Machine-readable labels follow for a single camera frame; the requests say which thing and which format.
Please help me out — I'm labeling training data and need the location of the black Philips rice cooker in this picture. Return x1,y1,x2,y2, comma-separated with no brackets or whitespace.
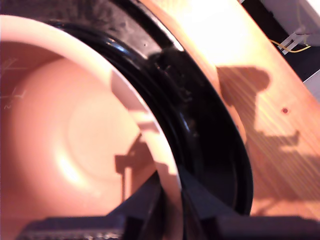
0,0,255,226

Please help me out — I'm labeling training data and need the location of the yellow cable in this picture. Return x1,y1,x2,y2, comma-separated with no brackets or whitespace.
271,37,312,55

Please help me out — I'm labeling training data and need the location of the black cooking pot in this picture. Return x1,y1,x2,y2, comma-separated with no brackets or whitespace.
0,14,185,240

